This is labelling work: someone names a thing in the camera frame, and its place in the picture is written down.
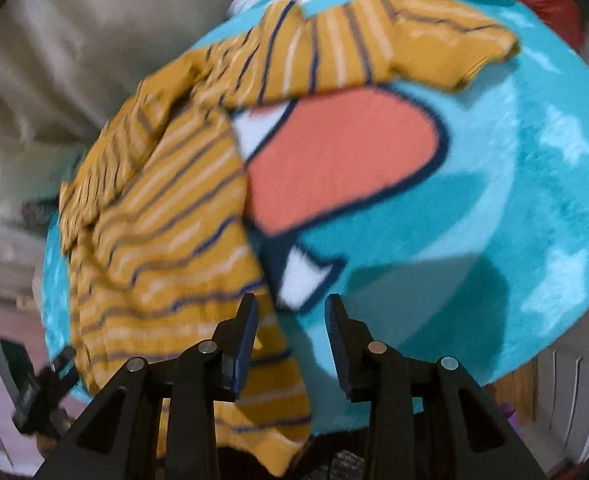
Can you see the floral print pillow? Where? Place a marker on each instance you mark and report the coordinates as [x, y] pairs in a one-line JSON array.
[[24, 175]]

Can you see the beige sofa cover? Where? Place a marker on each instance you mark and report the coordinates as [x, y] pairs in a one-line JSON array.
[[74, 60]]

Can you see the person's checkered grey clothing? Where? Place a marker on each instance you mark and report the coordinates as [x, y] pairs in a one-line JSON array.
[[347, 465]]

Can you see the red object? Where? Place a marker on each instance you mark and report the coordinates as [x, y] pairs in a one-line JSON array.
[[549, 0]]

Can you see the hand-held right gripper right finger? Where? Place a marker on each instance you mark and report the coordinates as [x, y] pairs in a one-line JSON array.
[[335, 345]]

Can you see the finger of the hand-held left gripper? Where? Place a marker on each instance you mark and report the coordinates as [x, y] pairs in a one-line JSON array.
[[64, 364]]

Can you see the yellow striped small shirt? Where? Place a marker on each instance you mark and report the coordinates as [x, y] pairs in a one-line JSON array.
[[174, 210]]

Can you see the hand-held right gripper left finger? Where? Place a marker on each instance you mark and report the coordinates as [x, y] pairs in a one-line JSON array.
[[243, 345]]

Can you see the turquoise cartoon printed blanket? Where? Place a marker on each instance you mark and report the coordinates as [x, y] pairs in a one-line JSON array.
[[474, 240]]

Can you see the white slatted cabinet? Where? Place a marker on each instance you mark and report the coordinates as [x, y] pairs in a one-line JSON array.
[[569, 400]]

